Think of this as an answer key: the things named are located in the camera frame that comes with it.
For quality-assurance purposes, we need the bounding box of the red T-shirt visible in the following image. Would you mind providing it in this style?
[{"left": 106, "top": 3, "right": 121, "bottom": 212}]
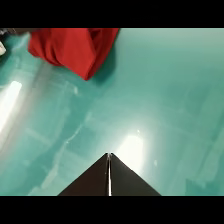
[{"left": 27, "top": 28, "right": 120, "bottom": 82}]

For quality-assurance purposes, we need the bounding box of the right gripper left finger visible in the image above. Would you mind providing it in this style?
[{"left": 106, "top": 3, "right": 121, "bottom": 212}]
[{"left": 57, "top": 152, "right": 110, "bottom": 197}]

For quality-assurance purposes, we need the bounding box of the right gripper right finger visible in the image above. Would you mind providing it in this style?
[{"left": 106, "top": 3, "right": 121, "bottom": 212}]
[{"left": 109, "top": 152, "right": 162, "bottom": 197}]

